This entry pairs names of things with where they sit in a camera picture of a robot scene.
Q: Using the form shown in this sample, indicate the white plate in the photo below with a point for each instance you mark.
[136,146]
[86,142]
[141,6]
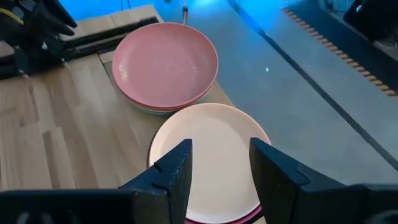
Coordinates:
[155,112]

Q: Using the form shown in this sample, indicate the salmon pink plate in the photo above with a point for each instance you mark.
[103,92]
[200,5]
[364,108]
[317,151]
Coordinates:
[164,65]

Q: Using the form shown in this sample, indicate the magenta plate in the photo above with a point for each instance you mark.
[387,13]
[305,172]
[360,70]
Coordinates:
[245,219]

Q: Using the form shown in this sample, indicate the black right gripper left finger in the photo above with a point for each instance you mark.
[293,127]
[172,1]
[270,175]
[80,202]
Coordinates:
[171,186]

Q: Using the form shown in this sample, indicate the cream plate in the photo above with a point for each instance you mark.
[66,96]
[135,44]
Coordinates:
[217,140]

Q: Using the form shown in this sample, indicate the black equipment base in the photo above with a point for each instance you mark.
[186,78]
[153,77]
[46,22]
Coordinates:
[373,18]

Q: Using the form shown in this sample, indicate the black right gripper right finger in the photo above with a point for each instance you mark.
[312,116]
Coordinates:
[280,189]

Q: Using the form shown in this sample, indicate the coral red plate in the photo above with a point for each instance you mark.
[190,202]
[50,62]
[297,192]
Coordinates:
[164,109]

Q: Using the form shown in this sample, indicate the dark floor mat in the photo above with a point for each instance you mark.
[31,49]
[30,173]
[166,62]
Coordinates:
[357,46]

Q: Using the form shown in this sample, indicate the black table frame rail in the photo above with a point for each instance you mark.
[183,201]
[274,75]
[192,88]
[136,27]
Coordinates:
[109,37]

